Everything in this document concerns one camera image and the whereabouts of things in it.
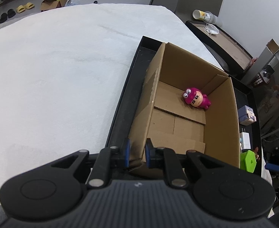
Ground green hexagonal box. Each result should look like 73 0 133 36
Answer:
240 150 256 173

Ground white usb charger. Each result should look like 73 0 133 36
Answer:
239 129 251 152

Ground purple white cube charger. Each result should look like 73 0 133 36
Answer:
238 105 256 126

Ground brown cardboard box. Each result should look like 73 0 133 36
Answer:
129 43 240 178

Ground pink cartoon figurine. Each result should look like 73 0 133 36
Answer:
183 88 211 110

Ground brown-haired doll figurine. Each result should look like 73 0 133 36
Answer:
253 147 260 162

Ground black shallow tray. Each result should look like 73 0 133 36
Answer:
104 35 264 179

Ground black brown side tray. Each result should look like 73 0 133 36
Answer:
185 21 252 80

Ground white face mask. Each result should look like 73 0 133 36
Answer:
204 23 220 35

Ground white yellow can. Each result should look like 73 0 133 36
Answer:
192 9 218 24

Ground cardboard box on floor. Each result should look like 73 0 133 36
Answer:
41 0 67 12

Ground yellow slippers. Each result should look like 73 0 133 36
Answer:
16 2 35 13

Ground black slippers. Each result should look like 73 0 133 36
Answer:
0 9 16 24

